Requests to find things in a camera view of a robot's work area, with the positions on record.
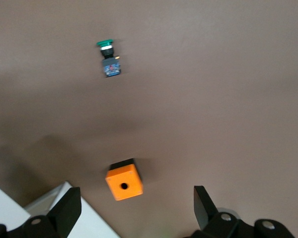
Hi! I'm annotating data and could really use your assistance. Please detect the orange box with hole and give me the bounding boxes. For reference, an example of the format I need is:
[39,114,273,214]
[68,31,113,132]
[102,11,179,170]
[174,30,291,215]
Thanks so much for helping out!
[104,158,144,202]

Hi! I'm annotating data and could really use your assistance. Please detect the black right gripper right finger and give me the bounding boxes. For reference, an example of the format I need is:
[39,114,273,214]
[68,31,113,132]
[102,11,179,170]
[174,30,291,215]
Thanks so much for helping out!
[186,185,295,238]

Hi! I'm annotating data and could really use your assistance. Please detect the green mushroom push button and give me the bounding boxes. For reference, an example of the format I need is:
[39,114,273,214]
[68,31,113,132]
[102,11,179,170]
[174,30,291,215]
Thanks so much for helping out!
[96,39,122,78]

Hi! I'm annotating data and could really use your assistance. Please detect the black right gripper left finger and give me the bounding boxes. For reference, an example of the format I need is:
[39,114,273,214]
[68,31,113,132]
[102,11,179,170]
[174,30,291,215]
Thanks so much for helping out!
[0,186,82,238]

